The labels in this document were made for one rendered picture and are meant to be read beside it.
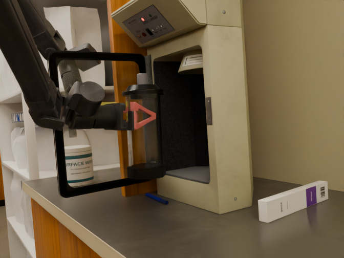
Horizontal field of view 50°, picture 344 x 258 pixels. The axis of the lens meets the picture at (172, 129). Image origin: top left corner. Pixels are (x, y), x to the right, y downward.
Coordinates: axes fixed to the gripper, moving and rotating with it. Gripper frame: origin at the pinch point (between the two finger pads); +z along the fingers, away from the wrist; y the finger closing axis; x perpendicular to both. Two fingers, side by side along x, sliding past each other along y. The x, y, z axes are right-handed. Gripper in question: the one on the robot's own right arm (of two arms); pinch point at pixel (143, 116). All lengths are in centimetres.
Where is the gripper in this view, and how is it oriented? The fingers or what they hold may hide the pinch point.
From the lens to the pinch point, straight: 97.4
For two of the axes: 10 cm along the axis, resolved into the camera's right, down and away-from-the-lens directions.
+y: -5.6, 0.0, 8.3
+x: 0.2, 10.0, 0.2
